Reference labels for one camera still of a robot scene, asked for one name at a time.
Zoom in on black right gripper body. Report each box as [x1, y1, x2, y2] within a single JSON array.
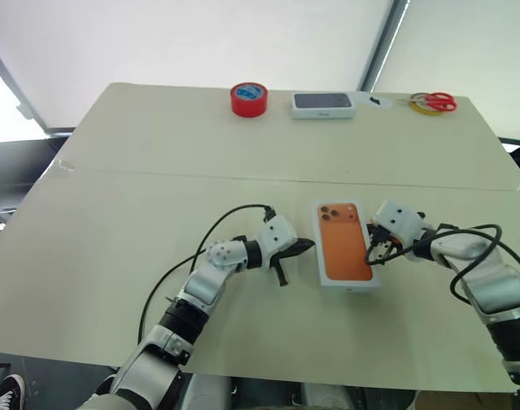
[[365, 223, 404, 259]]

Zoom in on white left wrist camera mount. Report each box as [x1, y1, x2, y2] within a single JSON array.
[[255, 215, 299, 271]]

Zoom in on orange phone box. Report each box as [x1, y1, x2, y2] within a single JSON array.
[[313, 199, 381, 294]]

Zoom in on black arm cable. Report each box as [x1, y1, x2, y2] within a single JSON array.
[[412, 223, 504, 305], [137, 203, 276, 347]]

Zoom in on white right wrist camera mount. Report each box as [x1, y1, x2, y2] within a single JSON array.
[[371, 197, 428, 253]]

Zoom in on yellow tape roll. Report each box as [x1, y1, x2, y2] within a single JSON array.
[[410, 93, 443, 117]]

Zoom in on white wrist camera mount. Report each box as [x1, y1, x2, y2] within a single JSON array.
[[255, 215, 299, 271], [371, 197, 428, 253]]

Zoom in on red tape roll blue label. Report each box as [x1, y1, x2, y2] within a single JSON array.
[[230, 81, 270, 118]]

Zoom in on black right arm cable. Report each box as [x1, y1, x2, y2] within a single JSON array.
[[412, 223, 504, 305]]

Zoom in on clear bag with black part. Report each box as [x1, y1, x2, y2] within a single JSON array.
[[358, 91, 394, 110]]

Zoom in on red handled scissors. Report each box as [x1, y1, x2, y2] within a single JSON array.
[[397, 91, 459, 114]]

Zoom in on black sneaker white sole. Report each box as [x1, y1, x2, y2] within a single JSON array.
[[0, 373, 26, 410]]

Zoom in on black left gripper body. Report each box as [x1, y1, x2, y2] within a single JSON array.
[[266, 243, 301, 272]]

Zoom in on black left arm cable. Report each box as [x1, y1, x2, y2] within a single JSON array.
[[137, 203, 276, 347]]

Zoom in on white box dark top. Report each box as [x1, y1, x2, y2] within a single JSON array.
[[290, 91, 358, 121]]

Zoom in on grey window frame bar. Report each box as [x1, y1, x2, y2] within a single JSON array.
[[356, 0, 408, 93], [0, 36, 75, 138]]

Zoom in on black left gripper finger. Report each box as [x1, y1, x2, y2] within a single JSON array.
[[293, 237, 316, 259], [272, 261, 289, 288]]

